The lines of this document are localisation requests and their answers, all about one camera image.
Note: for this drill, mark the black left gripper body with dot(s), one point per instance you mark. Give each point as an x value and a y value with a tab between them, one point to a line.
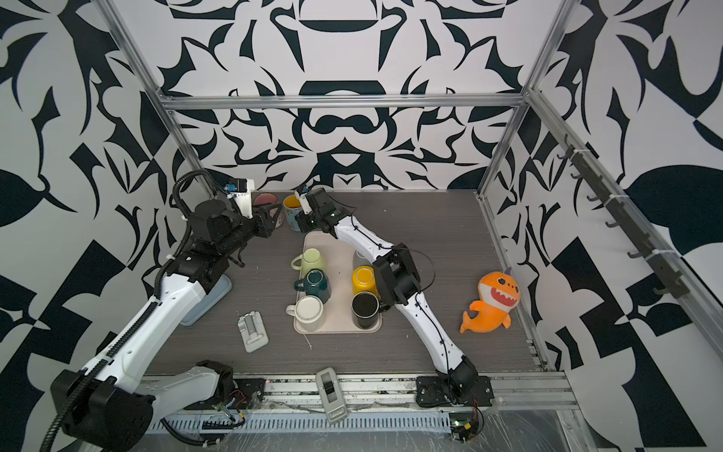
240	231

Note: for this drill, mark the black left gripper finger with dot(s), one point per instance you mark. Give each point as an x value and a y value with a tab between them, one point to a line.
268	227
273	210

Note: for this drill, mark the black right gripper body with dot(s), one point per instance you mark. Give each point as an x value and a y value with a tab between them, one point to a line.
317	219

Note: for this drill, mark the pink patterned mug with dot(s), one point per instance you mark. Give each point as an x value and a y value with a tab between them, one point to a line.
263	198

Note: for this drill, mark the blue butterfly mug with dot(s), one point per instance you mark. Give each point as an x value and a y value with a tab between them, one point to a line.
292	208

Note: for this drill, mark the light green mug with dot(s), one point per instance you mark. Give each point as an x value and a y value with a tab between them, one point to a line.
310	259

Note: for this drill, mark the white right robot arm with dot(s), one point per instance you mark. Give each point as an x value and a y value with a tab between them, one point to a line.
398	282

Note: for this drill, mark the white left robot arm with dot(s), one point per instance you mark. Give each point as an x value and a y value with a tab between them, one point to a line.
104	403

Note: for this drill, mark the grey mug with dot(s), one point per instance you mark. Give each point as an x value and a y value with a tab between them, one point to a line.
360	261

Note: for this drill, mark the dark green mug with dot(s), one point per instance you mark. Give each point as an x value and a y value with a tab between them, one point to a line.
315	283

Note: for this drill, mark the yellow mug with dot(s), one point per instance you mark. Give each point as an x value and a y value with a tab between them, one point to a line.
364	281

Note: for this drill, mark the white mug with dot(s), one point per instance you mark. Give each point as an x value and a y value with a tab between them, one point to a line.
308	313

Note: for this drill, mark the black mug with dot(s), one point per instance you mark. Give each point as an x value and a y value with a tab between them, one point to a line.
366	309

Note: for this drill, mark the beige plastic tray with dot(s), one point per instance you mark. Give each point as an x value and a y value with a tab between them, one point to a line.
338	317

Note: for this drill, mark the light blue plate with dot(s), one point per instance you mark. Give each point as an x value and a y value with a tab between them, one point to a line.
219	291

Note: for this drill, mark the grey block on table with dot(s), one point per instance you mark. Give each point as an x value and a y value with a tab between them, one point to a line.
252	330

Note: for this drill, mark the orange shark plush toy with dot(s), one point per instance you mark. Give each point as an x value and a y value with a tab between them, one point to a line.
498	295

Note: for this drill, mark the small circuit board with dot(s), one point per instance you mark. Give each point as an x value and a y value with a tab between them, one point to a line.
465	427

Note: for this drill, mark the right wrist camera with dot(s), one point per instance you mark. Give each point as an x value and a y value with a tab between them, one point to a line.
302	195

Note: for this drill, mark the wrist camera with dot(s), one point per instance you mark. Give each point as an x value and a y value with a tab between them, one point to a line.
302	195
239	192

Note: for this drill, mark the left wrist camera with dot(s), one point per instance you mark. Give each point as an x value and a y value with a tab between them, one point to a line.
239	192

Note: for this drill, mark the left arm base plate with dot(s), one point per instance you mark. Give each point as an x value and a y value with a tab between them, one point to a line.
240	395

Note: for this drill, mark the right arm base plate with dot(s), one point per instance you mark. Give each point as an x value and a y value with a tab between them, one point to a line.
431	392

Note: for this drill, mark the white slotted cable duct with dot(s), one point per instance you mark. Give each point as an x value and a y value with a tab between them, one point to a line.
305	422

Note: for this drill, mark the black hook rail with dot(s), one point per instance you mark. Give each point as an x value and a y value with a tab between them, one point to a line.
627	217

